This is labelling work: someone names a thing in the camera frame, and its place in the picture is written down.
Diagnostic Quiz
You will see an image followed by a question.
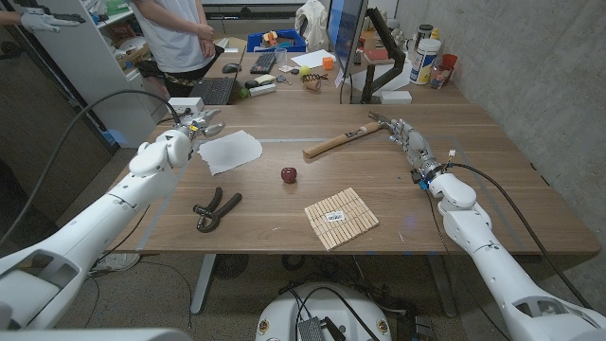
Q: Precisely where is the wooden handled hammer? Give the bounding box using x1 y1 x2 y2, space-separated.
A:
302 111 395 160

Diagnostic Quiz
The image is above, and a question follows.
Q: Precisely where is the black lidded bottle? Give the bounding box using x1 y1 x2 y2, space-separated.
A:
416 24 435 48

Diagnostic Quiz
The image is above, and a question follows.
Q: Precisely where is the white power strip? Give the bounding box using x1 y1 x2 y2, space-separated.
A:
167 97 205 116

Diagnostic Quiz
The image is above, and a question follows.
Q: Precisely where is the white shelf cabinet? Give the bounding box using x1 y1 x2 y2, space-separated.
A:
9 0 169 150

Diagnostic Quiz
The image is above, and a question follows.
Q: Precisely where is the person in white t-shirt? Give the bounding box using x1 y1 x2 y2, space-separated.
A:
129 0 226 99

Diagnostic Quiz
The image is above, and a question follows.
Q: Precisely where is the white flat box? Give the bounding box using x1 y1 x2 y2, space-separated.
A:
379 89 414 106

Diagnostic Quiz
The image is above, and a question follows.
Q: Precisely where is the white robot torso base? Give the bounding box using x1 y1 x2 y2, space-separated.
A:
255 282 394 341

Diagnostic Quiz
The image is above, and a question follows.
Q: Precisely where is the black hand grip tool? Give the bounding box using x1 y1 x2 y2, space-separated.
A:
192 186 243 234

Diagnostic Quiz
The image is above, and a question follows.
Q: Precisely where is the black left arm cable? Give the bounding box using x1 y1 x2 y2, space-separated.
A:
0 89 184 248

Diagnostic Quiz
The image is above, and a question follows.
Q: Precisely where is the blue plastic bin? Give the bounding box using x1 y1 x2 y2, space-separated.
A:
245 28 309 54

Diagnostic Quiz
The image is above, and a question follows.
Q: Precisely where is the white paper sheet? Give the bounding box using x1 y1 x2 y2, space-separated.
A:
290 48 338 70

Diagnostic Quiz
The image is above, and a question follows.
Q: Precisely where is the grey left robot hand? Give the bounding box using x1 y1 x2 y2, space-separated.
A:
173 108 226 142

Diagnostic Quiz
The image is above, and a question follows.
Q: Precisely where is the red cup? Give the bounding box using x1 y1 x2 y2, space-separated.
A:
439 53 459 78

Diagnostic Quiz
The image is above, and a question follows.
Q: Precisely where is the white paper towel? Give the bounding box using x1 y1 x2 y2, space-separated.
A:
196 130 264 177

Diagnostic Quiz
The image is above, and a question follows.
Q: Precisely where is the black keyboard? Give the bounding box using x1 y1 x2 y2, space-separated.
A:
249 50 278 76

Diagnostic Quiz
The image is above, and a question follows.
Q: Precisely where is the grey gloved person hand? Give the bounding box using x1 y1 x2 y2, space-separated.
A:
18 10 87 34

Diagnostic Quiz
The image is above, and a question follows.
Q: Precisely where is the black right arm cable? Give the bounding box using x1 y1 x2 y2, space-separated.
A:
443 161 596 312

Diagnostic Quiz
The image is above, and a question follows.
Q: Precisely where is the white bag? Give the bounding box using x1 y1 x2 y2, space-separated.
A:
294 0 330 52

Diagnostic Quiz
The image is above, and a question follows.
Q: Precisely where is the black computer monitor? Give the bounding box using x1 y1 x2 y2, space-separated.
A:
326 0 370 80

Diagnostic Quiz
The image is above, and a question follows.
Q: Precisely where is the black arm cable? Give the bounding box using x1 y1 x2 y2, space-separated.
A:
443 161 596 312
0 89 184 248

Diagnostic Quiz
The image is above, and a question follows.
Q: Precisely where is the wooden slat trivet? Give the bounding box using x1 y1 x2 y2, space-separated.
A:
304 187 381 252

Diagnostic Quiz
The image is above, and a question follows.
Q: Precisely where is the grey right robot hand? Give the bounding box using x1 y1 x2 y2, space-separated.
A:
388 117 445 185

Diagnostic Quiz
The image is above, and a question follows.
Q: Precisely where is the white wipes canister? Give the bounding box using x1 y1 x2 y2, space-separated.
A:
409 38 443 86

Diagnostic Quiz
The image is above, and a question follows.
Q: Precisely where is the black laptop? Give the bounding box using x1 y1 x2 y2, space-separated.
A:
188 45 248 106

